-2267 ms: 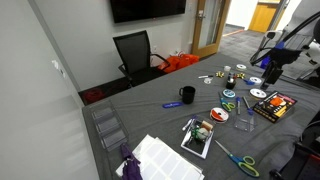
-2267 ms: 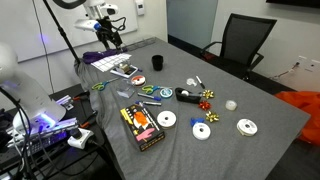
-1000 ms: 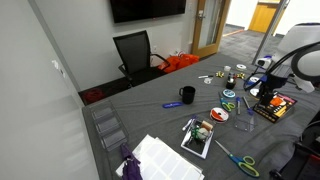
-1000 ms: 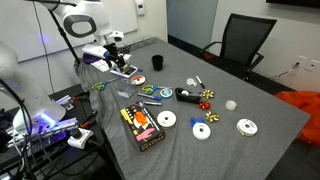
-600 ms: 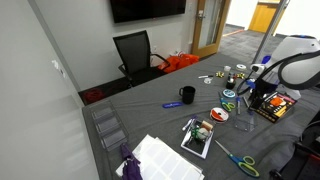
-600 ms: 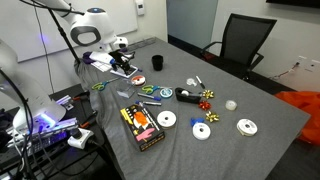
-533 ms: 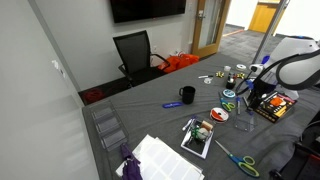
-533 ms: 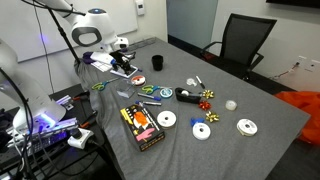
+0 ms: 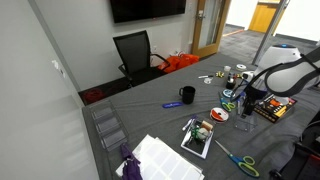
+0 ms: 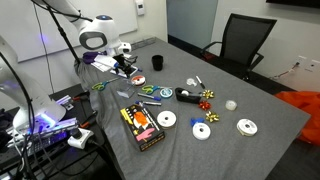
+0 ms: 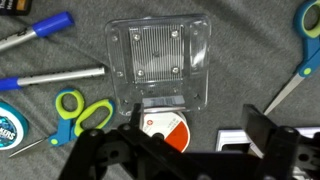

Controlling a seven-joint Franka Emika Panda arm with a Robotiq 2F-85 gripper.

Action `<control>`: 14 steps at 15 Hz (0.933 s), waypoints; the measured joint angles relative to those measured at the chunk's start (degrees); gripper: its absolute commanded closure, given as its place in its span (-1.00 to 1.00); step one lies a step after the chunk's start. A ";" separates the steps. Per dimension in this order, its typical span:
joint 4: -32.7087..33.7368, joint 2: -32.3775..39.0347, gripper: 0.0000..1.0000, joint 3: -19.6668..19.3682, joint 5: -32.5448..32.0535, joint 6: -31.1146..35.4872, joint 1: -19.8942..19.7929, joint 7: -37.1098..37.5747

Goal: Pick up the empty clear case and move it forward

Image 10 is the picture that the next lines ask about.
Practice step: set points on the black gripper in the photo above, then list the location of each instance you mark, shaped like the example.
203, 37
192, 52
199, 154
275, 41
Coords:
123, 59

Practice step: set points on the clear plastic case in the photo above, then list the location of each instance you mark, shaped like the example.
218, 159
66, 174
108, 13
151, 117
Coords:
126, 89

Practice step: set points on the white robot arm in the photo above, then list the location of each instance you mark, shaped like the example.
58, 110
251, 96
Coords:
96, 33

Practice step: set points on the white tray with black inlay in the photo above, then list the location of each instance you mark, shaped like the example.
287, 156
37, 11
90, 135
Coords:
134, 71

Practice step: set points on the orange white ribbon spool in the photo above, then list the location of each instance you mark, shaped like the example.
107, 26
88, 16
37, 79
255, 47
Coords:
138, 80

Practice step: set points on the white gridded paper sheets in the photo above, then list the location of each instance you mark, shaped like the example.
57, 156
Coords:
103, 61

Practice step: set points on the clear plastic organizer tray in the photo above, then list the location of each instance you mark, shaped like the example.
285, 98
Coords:
143, 43

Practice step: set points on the black mug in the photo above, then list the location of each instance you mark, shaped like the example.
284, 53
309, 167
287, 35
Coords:
157, 63

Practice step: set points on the blue marker pen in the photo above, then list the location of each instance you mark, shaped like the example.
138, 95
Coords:
148, 103
149, 96

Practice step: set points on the purple cloth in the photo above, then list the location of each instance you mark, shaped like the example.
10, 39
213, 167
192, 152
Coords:
90, 57

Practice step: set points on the teal ribbon spool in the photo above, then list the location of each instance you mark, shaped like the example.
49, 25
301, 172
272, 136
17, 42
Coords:
166, 93

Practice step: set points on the black box with orange print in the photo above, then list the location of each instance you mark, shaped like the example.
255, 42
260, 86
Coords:
142, 126

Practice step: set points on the small clear tape roll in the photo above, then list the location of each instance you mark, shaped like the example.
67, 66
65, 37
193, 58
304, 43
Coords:
191, 82

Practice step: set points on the black tape dispenser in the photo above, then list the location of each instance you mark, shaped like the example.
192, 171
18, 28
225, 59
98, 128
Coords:
188, 96

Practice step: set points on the black tripod pole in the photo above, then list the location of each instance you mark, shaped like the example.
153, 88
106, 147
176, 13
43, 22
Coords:
65, 38

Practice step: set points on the black white marker pen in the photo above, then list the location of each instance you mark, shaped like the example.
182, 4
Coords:
200, 82

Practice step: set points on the white emergency stop box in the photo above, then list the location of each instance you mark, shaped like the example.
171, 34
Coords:
80, 138

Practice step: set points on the gold gift bow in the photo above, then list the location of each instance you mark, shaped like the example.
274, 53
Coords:
212, 116
208, 94

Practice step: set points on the red gift bow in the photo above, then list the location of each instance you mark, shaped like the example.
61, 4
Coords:
205, 105

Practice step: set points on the blue gift bow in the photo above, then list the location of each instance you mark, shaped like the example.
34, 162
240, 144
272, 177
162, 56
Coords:
196, 121

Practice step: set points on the purple lit control unit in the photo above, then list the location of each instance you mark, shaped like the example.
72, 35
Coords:
50, 130

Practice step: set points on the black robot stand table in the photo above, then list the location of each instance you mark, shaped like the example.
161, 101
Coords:
66, 156

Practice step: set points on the small white round object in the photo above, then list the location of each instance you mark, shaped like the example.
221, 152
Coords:
231, 105

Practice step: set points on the grey tablecloth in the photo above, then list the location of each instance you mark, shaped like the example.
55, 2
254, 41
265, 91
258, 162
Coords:
206, 153

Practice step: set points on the black mesh office chair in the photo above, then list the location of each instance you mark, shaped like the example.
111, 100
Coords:
243, 43

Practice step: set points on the white spool gold ribbon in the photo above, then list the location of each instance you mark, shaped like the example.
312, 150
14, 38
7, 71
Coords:
247, 127

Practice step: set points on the orange bag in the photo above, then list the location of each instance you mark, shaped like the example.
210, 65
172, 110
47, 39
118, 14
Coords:
306, 113

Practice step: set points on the white wall thermostat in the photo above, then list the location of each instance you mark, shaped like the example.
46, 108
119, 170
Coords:
140, 6

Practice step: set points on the white wall outlet plate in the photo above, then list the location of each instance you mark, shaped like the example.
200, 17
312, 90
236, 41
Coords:
308, 63

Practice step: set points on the black wall television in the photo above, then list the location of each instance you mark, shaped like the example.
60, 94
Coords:
296, 2

